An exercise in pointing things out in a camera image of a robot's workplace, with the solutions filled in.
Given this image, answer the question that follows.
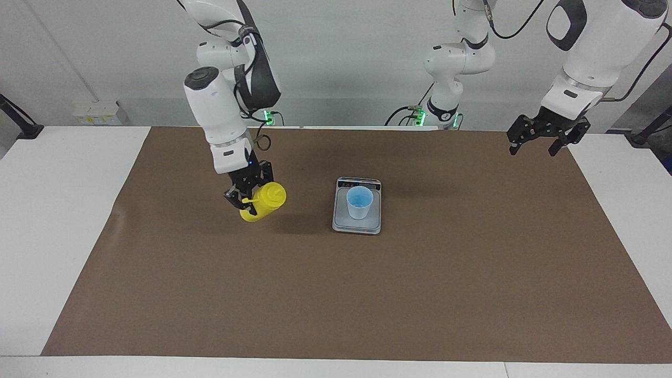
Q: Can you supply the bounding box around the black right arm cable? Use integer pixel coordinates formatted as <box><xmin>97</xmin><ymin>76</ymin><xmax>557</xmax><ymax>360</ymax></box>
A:
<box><xmin>199</xmin><ymin>18</ymin><xmax>274</xmax><ymax>153</ymax></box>

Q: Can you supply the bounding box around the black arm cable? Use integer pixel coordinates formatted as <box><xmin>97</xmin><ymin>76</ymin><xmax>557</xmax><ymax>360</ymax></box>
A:
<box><xmin>480</xmin><ymin>0</ymin><xmax>672</xmax><ymax>103</ymax></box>
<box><xmin>199</xmin><ymin>18</ymin><xmax>274</xmax><ymax>153</ymax></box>

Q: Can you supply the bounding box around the yellow squeeze bottle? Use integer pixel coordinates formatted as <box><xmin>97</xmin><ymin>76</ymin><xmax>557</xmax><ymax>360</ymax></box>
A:
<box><xmin>239</xmin><ymin>181</ymin><xmax>287</xmax><ymax>223</ymax></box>

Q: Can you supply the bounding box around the black table clamp stand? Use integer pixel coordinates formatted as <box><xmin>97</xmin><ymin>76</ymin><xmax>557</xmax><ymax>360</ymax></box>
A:
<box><xmin>625</xmin><ymin>105</ymin><xmax>672</xmax><ymax>146</ymax></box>
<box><xmin>0</xmin><ymin>93</ymin><xmax>44</xmax><ymax>140</ymax></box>

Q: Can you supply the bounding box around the silver digital kitchen scale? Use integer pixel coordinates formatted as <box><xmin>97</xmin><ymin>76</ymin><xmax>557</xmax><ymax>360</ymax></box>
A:
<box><xmin>332</xmin><ymin>177</ymin><xmax>382</xmax><ymax>235</ymax></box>

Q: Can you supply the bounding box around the light blue plastic cup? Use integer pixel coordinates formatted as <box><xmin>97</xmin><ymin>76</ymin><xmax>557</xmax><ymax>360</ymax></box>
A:
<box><xmin>346</xmin><ymin>185</ymin><xmax>374</xmax><ymax>221</ymax></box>

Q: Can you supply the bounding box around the brown paper mat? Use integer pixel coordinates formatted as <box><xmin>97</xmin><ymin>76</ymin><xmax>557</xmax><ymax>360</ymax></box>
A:
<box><xmin>41</xmin><ymin>126</ymin><xmax>672</xmax><ymax>364</ymax></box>

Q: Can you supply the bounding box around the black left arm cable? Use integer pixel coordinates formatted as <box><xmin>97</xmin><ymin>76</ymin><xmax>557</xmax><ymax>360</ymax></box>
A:
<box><xmin>480</xmin><ymin>0</ymin><xmax>672</xmax><ymax>103</ymax></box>

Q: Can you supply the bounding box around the white wall socket box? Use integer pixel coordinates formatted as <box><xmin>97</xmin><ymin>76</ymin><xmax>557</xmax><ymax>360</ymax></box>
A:
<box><xmin>72</xmin><ymin>100</ymin><xmax>122</xmax><ymax>125</ymax></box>

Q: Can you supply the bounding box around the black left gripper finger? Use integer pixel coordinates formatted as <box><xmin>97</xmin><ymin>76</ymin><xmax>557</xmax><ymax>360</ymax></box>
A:
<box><xmin>507</xmin><ymin>114</ymin><xmax>540</xmax><ymax>156</ymax></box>
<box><xmin>549</xmin><ymin>119</ymin><xmax>591</xmax><ymax>157</ymax></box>

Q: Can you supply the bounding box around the black base cable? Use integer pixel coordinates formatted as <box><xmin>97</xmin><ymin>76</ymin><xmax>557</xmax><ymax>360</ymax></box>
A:
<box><xmin>385</xmin><ymin>81</ymin><xmax>436</xmax><ymax>127</ymax></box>

